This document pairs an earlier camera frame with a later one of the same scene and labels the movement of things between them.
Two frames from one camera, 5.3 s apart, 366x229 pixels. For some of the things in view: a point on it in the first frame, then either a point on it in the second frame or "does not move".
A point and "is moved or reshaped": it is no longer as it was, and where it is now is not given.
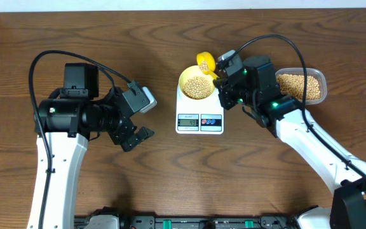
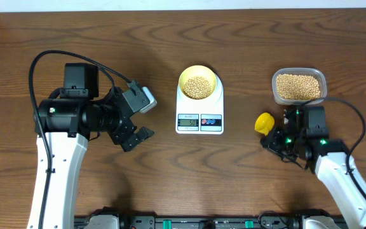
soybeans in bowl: (197, 88) does not move
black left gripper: (126, 127) does not move
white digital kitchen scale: (199, 117) does not move
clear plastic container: (291, 83) does not move
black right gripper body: (231, 97) -> (284, 145)
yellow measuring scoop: (202, 56) is moved or reshaped
